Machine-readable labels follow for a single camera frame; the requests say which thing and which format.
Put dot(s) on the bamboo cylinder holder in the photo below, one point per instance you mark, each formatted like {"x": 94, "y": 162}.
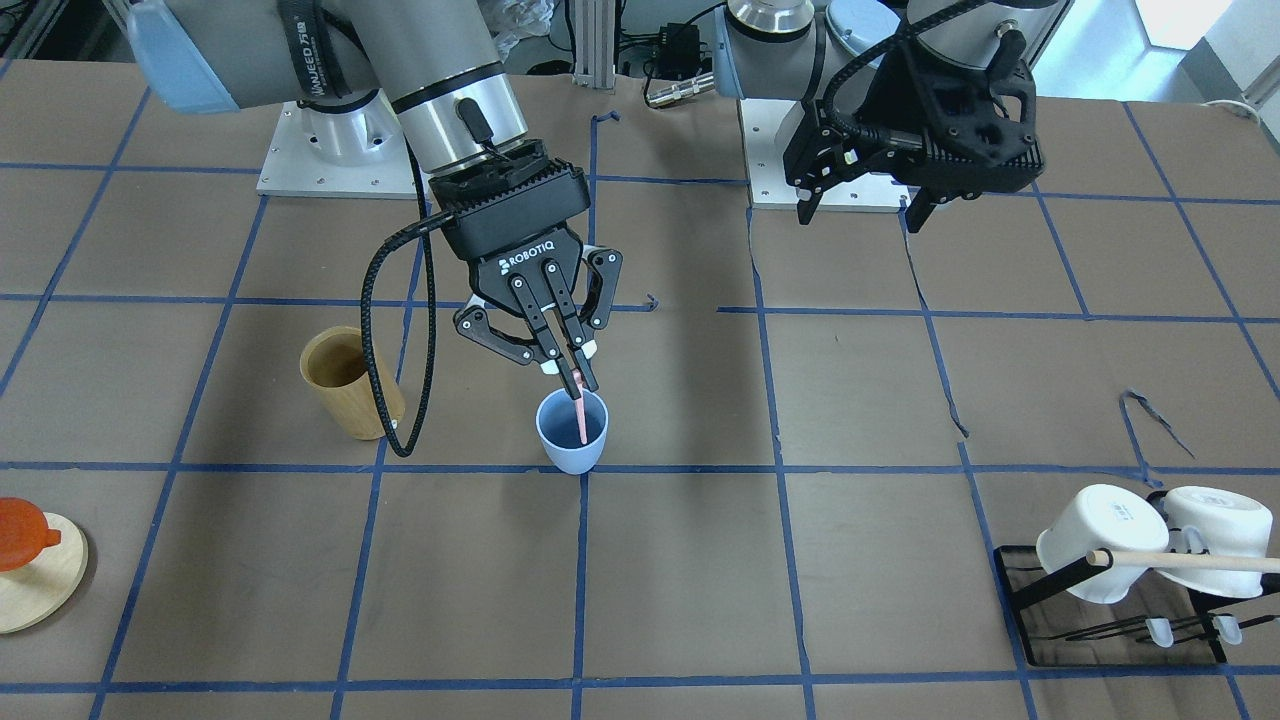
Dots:
{"x": 333, "y": 365}

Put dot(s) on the pink chopstick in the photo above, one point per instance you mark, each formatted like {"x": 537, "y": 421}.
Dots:
{"x": 581, "y": 417}

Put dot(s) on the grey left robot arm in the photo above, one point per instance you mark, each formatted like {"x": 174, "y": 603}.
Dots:
{"x": 776, "y": 50}

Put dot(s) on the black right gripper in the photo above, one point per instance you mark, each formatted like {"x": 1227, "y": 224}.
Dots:
{"x": 527, "y": 266}

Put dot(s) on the white mug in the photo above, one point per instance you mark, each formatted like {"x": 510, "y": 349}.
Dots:
{"x": 1219, "y": 522}
{"x": 1101, "y": 516}

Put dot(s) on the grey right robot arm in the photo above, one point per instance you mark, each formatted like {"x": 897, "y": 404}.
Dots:
{"x": 436, "y": 63}

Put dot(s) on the black wire mug rack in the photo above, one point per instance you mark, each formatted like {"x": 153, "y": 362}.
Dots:
{"x": 1081, "y": 615}

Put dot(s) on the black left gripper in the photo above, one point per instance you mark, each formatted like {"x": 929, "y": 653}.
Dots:
{"x": 868, "y": 112}

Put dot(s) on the light blue plastic cup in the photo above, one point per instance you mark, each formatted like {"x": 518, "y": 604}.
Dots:
{"x": 558, "y": 429}

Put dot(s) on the white mug inner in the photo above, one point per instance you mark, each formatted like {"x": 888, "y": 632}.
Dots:
{"x": 1101, "y": 516}

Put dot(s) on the white mug outer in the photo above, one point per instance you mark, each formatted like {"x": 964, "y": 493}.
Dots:
{"x": 1219, "y": 522}

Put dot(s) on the orange small cup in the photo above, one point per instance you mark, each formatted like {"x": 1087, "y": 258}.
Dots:
{"x": 25, "y": 533}

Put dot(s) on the wooden round stand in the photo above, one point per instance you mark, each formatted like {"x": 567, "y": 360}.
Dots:
{"x": 34, "y": 592}

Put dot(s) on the wooden rack dowel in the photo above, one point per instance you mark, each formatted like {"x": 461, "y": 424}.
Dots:
{"x": 1203, "y": 561}

